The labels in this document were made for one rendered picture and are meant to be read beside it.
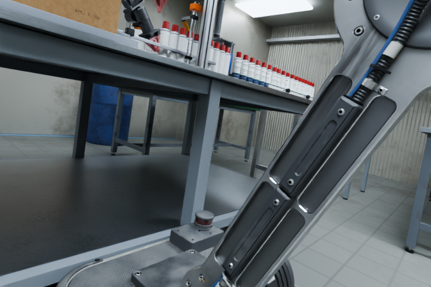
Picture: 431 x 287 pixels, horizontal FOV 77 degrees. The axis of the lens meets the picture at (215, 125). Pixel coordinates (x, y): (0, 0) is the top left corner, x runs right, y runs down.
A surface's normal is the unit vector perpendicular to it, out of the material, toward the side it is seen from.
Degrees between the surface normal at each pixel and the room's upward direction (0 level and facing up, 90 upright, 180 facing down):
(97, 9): 90
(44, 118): 90
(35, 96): 90
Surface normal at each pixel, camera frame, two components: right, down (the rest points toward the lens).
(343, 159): -0.66, -0.06
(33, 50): 0.72, 0.15
